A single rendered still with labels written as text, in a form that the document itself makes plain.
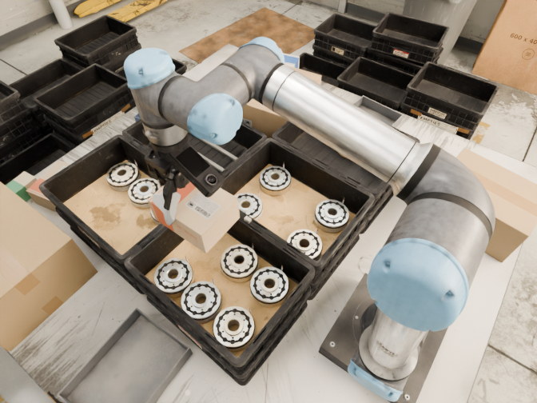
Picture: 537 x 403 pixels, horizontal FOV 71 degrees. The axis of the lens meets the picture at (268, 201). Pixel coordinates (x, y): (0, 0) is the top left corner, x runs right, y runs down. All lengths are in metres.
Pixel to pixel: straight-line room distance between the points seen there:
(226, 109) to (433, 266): 0.34
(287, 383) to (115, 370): 0.46
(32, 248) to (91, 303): 0.24
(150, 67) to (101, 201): 0.76
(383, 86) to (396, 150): 1.94
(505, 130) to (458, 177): 2.58
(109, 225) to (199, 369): 0.50
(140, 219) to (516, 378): 1.72
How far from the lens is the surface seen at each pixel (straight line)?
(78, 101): 2.35
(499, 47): 3.57
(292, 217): 1.15
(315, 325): 1.14
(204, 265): 1.08
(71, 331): 1.26
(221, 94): 0.57
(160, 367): 1.14
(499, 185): 1.40
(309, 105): 0.60
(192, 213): 0.81
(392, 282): 0.50
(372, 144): 0.58
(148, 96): 0.62
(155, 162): 0.77
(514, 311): 2.25
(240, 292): 1.03
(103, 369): 1.18
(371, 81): 2.54
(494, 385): 2.06
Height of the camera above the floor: 1.77
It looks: 52 degrees down
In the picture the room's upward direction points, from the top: straight up
